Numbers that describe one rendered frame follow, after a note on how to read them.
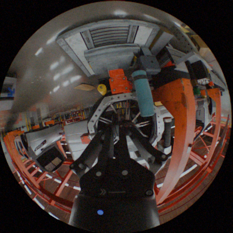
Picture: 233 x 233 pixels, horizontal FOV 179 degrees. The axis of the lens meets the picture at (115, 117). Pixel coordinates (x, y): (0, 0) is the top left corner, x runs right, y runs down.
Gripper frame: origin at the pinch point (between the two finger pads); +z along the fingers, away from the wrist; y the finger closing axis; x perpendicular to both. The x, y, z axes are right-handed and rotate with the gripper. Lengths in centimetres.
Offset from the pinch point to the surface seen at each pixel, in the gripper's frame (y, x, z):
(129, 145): 2.9, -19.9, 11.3
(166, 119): 21.1, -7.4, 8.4
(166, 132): 21.3, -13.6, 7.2
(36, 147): -250, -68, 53
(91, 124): -19.9, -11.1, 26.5
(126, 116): 5.4, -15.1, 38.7
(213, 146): 242, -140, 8
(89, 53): -14, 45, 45
